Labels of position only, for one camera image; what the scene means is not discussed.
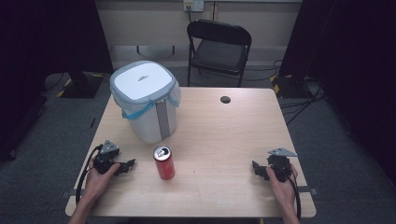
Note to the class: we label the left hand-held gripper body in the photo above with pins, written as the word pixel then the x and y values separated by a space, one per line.
pixel 106 158

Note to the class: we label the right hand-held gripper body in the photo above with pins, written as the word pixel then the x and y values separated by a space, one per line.
pixel 280 165

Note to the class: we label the red drink can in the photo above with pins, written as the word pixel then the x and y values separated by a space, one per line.
pixel 165 168

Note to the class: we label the translucent blue trash bag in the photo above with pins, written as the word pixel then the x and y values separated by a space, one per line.
pixel 134 114

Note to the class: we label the white trash can grey lid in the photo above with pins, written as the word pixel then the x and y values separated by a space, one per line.
pixel 143 81

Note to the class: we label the person's right hand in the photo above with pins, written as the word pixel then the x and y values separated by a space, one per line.
pixel 281 189

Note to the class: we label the person's left hand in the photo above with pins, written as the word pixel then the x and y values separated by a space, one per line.
pixel 99 182

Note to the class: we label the grey tape strip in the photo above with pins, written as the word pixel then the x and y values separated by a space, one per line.
pixel 70 193
pixel 308 190

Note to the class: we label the black stand base striped tape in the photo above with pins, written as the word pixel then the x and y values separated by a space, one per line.
pixel 82 85
pixel 288 87

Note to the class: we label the black folding chair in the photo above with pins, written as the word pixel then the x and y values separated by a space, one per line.
pixel 218 53

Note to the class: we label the black curtain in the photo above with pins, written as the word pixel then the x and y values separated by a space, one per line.
pixel 46 40
pixel 351 56

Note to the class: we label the white wall socket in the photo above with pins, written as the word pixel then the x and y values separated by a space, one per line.
pixel 193 4

